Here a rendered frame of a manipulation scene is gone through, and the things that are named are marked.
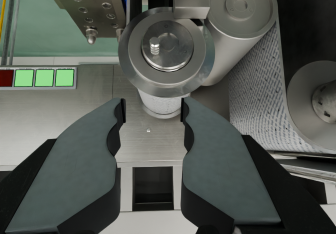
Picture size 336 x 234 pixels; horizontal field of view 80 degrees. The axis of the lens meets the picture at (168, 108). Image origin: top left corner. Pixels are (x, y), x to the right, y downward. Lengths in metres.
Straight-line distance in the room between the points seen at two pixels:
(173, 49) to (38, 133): 0.52
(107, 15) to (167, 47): 0.38
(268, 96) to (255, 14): 0.14
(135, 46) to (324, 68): 0.30
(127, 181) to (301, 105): 0.48
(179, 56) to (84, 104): 0.43
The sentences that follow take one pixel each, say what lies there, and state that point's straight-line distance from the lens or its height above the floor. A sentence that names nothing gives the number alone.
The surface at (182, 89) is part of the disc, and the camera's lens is 0.30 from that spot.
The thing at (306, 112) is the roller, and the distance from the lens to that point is 0.37.
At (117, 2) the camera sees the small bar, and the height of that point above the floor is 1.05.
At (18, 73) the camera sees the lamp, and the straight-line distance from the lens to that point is 0.77.
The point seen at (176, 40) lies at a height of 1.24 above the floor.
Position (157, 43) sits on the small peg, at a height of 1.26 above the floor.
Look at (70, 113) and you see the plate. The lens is 0.67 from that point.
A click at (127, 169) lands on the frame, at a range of 0.63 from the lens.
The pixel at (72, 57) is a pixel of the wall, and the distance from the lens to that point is 3.48.
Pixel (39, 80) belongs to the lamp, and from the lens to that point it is 0.73.
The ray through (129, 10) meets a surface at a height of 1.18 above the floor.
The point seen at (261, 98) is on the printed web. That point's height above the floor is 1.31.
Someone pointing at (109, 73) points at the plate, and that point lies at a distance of 0.67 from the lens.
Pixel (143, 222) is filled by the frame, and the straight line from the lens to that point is 0.65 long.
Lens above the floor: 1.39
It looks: 10 degrees down
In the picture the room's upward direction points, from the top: 179 degrees clockwise
